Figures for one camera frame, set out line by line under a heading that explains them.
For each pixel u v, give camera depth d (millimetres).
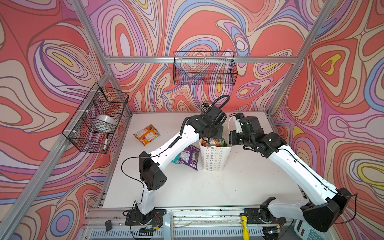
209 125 548
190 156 902
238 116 651
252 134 530
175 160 899
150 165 458
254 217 731
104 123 702
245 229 689
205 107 986
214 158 776
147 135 1021
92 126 732
